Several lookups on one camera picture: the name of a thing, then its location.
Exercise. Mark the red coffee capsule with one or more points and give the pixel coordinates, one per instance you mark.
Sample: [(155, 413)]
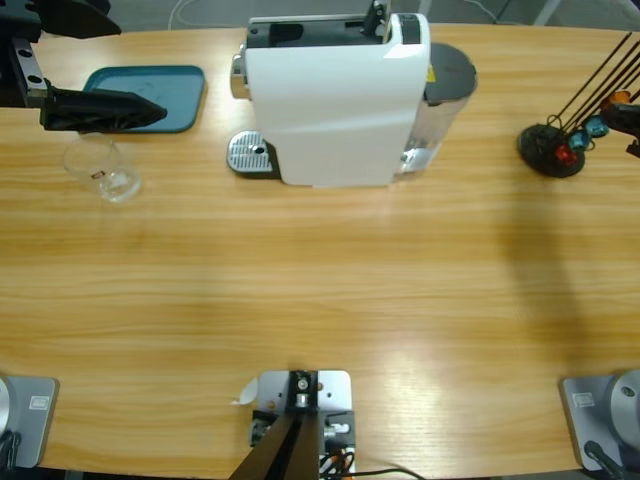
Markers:
[(565, 156)]

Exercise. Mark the black capsule holder with rods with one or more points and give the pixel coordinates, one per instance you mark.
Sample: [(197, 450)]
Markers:
[(537, 145)]

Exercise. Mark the teal plastic tray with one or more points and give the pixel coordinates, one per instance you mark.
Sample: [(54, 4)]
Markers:
[(182, 90)]

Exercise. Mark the white capsule coffee machine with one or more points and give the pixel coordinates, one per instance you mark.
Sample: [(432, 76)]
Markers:
[(325, 100)]

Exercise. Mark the white tape tab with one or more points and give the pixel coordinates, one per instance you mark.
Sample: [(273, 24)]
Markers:
[(247, 392)]

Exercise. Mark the white block with dark post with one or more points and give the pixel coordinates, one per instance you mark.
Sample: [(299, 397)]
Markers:
[(332, 390)]

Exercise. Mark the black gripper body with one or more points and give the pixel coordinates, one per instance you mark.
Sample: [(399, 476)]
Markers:
[(635, 148), (17, 65)]

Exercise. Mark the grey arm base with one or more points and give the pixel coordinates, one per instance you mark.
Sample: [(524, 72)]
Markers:
[(585, 415), (35, 420)]

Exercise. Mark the blue coffee capsule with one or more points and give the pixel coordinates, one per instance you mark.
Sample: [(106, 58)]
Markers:
[(595, 127), (577, 141)]

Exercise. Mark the grey metal frame leg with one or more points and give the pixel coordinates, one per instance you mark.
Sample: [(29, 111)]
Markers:
[(547, 10)]

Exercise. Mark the orange coffee capsule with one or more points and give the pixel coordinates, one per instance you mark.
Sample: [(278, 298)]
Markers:
[(620, 96)]

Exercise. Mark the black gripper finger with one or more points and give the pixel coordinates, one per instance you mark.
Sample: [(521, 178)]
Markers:
[(80, 20), (625, 120), (100, 112)]

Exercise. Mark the clear water tank black lid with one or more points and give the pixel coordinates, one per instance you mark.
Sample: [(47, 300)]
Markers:
[(450, 70)]

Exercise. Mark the clear drinking glass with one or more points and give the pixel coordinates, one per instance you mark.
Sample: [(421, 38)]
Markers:
[(117, 186)]

